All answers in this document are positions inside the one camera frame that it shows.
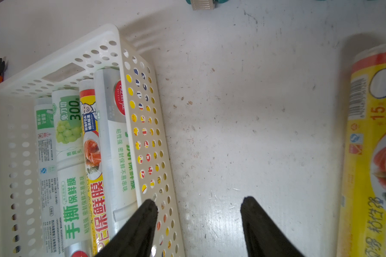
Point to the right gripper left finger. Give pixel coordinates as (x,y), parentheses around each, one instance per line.
(135,238)

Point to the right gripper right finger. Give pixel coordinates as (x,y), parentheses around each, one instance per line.
(262,236)

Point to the white perforated plastic basket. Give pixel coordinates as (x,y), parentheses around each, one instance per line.
(20,205)

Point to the silver green wrap roll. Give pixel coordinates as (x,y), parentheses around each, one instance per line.
(77,241)

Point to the yellow wrap roll with salmon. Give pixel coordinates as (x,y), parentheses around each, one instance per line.
(151,162)

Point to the green white wrap roll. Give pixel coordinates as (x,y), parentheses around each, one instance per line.
(48,178)
(116,161)

